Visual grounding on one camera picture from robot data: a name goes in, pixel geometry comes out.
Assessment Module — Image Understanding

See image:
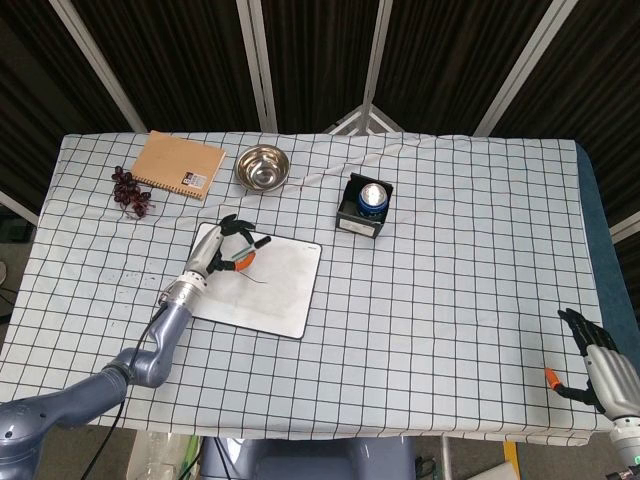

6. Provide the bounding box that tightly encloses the white black checkered tablecloth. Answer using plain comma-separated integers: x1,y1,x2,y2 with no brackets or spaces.
0,130,614,448

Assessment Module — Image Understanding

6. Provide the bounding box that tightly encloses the white screen frame post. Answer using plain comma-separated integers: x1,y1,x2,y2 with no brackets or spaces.
49,0,147,134
358,0,395,110
236,0,279,134
472,0,580,137

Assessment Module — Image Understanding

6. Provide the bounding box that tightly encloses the blue drink can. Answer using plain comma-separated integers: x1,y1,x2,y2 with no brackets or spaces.
356,182,391,220

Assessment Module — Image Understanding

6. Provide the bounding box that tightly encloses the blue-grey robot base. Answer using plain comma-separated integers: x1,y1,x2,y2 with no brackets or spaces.
199,437,416,480

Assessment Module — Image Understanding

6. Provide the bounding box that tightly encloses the brown spiral notebook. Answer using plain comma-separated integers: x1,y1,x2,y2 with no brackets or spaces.
130,130,227,203

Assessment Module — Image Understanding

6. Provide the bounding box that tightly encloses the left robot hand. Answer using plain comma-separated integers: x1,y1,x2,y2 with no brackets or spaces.
183,213,259,277

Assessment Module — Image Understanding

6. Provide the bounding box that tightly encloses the stainless steel bowl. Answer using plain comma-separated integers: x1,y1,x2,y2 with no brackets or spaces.
234,143,292,193

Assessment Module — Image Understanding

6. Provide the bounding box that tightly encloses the white triangular screen foot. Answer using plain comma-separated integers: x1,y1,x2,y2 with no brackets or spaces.
323,103,404,135

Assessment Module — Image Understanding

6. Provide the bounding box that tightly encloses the metal table leg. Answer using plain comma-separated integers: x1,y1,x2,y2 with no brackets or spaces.
438,434,454,480

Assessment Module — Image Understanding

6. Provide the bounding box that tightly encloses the blue table edge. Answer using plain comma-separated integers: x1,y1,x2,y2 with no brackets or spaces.
574,142,640,346

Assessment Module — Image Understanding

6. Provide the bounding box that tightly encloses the black open box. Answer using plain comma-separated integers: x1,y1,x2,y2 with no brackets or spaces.
335,172,396,242

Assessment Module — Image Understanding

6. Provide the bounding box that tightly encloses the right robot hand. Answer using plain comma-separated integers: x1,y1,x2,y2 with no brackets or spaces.
543,307,637,419

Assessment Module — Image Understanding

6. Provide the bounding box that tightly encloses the dark red grape bunch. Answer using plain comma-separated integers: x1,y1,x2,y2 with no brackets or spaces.
111,165,157,220

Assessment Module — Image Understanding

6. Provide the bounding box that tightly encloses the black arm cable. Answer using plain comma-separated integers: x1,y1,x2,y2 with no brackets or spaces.
97,302,169,480

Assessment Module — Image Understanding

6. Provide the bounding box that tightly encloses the clear plastic bag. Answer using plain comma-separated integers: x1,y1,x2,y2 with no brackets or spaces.
130,432,201,480

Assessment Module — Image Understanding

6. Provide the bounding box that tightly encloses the white whiteboard with black rim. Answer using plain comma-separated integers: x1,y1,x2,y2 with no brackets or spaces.
185,222,323,341

